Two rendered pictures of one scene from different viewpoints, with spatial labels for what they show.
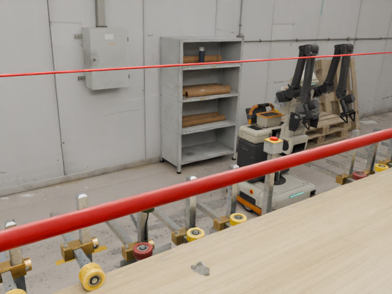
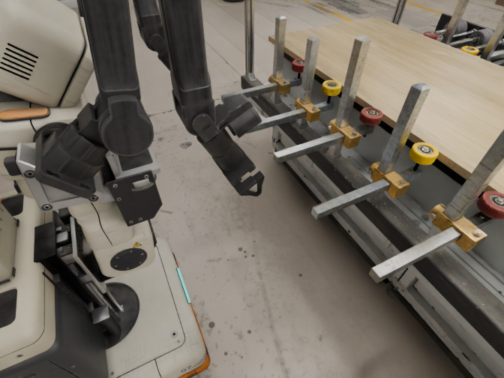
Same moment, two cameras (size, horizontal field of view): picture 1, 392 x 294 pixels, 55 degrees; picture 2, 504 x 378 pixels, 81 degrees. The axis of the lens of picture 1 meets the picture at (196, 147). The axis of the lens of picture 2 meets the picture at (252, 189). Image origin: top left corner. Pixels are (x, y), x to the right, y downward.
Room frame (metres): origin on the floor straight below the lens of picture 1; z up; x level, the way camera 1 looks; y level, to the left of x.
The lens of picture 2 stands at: (2.73, -0.39, 1.51)
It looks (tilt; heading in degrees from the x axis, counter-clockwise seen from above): 46 degrees down; 279
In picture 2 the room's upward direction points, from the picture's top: straight up
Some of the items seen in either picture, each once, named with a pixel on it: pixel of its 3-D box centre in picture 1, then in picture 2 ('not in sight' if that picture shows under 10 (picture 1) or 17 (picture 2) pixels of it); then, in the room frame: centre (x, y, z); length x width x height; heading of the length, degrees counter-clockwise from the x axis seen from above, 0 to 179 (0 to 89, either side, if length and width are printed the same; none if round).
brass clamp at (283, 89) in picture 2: not in sight; (279, 83); (2.82, -1.81, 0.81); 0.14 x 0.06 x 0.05; 125
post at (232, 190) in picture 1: (231, 207); not in sight; (1.68, -0.19, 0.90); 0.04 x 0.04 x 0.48; 35
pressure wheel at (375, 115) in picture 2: not in sight; (368, 124); (2.44, -1.44, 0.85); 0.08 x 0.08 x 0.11
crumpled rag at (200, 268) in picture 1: (200, 266); not in sight; (1.18, -0.03, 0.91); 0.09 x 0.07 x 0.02; 28
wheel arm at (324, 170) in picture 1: (331, 173); (436, 243); (2.31, -0.92, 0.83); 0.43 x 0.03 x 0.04; 35
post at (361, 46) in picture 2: (391, 149); (346, 106); (2.54, -1.42, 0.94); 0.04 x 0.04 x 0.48; 35
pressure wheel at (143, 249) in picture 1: (143, 258); not in sight; (1.30, 0.21, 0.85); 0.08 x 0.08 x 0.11
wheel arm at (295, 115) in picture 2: (390, 157); (290, 116); (2.74, -1.53, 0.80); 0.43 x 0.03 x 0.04; 35
